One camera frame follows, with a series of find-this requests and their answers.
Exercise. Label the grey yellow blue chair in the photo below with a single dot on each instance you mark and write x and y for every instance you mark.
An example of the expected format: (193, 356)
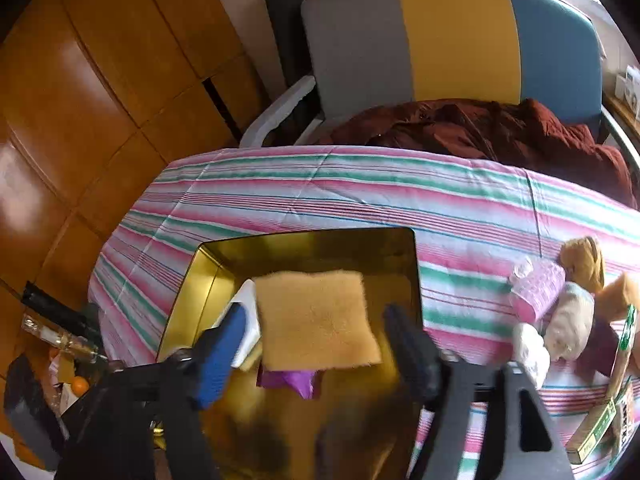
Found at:
(450, 35)

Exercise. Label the wooden desk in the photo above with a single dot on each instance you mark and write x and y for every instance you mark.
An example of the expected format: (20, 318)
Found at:
(622, 110)

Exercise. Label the bright purple packet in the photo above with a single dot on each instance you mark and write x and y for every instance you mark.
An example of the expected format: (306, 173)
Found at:
(290, 381)

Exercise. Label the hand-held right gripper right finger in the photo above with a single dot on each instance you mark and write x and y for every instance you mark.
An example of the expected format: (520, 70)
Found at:
(407, 345)

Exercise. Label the pink perforated plastic cup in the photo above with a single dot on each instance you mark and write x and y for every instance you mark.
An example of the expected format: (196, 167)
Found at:
(537, 285)

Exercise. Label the brown patterned box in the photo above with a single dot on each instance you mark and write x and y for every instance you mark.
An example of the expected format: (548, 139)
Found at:
(627, 417)

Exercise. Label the yellow fluffy cloth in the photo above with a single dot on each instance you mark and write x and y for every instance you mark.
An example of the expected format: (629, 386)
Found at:
(310, 320)

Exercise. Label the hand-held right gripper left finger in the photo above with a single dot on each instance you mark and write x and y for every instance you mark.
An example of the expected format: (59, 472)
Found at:
(220, 355)

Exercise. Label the wooden wardrobe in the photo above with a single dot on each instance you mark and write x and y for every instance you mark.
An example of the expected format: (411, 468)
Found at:
(100, 85)

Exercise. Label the black grey case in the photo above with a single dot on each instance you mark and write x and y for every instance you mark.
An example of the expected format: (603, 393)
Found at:
(30, 410)

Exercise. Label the orange fruit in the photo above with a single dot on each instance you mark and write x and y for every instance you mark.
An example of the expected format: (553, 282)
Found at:
(80, 385)

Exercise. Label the beige sock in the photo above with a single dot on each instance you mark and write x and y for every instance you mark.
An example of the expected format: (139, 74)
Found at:
(567, 320)

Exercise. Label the clear glass bottle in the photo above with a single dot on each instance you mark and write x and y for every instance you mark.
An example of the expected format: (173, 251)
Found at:
(65, 337)

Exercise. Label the small white box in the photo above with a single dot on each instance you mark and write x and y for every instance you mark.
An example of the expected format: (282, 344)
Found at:
(634, 80)
(622, 87)

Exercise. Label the yellow sponge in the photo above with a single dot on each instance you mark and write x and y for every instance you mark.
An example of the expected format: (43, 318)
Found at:
(620, 295)

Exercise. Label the yellow plush towel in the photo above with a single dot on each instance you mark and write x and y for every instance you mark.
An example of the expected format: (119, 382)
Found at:
(580, 260)

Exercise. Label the dark red blanket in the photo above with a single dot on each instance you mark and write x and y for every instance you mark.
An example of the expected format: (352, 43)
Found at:
(500, 130)

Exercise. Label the white sock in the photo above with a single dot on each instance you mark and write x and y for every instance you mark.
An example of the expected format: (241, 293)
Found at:
(530, 350)

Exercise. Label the dark purple packet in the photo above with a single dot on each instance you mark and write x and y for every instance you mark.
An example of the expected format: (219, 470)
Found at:
(597, 345)

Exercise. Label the cardboard bin with items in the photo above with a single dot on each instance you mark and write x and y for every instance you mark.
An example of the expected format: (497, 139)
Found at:
(300, 255)

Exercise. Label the striped bed sheet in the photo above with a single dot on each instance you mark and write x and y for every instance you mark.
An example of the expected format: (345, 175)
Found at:
(350, 195)

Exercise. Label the green white long box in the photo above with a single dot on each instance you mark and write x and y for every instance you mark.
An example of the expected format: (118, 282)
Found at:
(597, 425)

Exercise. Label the white flat packet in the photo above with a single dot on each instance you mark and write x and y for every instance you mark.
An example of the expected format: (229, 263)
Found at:
(246, 292)

